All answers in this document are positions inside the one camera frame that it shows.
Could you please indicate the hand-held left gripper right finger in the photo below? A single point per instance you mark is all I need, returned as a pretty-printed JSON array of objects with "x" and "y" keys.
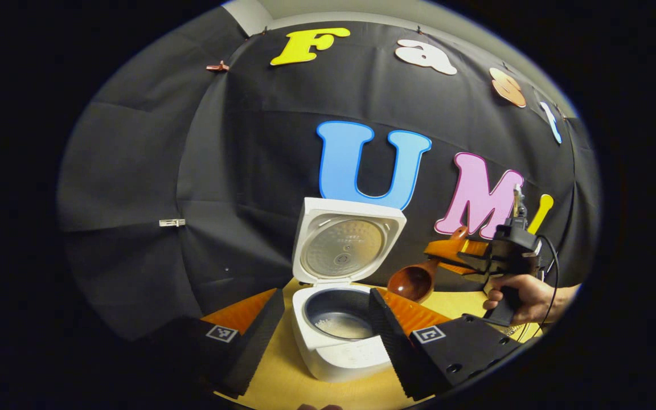
[{"x": 393, "y": 347}]

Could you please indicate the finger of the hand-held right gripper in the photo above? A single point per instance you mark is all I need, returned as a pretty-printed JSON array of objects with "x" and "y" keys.
[
  {"x": 464, "y": 269},
  {"x": 447, "y": 249}
]

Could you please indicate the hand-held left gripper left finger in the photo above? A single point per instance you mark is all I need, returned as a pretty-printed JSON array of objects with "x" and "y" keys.
[{"x": 254, "y": 341}]

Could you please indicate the wooden spoon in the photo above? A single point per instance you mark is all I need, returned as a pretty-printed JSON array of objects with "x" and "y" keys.
[{"x": 413, "y": 282}]

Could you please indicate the white rice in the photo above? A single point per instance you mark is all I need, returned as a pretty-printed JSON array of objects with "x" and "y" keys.
[{"x": 345, "y": 329}]

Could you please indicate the white rice cooker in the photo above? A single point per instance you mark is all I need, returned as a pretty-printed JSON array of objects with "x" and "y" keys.
[{"x": 356, "y": 206}]

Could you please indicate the white clip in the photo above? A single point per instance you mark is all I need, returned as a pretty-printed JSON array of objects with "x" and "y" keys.
[{"x": 172, "y": 222}]

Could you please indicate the black backdrop cloth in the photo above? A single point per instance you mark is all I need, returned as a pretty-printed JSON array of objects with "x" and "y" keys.
[{"x": 220, "y": 142}]

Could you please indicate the copper clip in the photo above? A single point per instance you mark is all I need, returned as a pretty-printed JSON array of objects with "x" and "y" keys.
[{"x": 217, "y": 66}]

